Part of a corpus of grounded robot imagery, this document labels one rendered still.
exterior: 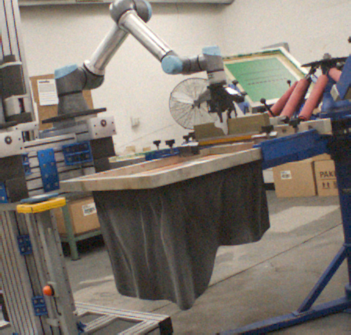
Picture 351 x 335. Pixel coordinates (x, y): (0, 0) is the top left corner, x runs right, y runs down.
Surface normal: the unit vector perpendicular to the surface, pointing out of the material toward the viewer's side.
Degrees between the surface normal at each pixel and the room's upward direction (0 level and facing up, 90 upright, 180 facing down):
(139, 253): 92
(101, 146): 90
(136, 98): 90
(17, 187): 90
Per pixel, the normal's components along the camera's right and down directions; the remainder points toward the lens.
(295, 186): -0.72, 0.19
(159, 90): 0.62, -0.06
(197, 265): 0.38, 0.04
